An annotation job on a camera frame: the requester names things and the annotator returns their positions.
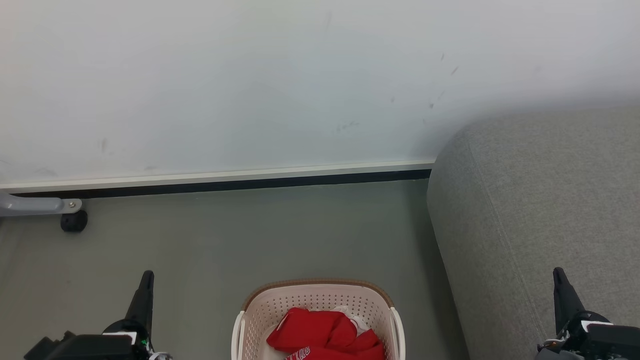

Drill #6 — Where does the white cloth piece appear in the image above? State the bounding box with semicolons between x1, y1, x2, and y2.
334;306;371;337

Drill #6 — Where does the red shirt with lettering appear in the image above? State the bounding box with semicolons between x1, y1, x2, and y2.
266;307;386;360

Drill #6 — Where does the white and black baseboard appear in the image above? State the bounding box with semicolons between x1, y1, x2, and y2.
0;160;435;200

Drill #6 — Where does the white perforated laundry basket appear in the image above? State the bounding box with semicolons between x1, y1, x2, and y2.
231;278;406;360

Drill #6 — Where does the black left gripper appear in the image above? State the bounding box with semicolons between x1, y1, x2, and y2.
102;270;173;360

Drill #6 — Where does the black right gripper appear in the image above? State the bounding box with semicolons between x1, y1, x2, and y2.
535;267;615;360

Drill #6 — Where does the grey metal cart leg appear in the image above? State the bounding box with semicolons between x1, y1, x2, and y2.
0;192;83;218

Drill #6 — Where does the grey fabric sofa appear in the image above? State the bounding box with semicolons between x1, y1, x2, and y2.
426;106;640;360

